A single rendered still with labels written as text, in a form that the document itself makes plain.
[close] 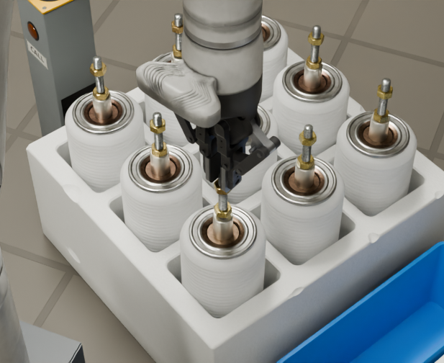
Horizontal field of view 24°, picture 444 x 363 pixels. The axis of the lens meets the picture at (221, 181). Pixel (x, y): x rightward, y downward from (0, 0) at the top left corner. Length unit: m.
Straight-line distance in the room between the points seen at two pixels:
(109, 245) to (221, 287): 0.17
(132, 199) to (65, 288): 0.27
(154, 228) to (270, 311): 0.17
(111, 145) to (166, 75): 0.34
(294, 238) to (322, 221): 0.04
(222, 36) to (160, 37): 0.87
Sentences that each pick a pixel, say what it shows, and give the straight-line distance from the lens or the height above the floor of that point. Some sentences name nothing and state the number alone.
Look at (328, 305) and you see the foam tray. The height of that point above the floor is 0.10.
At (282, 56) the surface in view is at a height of 0.24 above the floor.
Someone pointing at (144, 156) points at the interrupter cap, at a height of 0.25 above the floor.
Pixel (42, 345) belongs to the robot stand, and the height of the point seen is 0.30.
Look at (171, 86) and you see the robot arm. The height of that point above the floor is 0.52.
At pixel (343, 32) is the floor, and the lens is 1.79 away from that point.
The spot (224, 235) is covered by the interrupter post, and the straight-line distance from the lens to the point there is 1.14.
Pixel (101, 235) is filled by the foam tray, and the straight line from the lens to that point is 1.27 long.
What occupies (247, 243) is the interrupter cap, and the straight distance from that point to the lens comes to 1.15.
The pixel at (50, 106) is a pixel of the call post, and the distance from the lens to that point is 1.48.
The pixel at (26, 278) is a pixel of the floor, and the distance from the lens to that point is 1.45.
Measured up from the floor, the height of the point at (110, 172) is 0.19.
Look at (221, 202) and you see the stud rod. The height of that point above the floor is 0.31.
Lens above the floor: 1.16
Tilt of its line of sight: 49 degrees down
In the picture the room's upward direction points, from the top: straight up
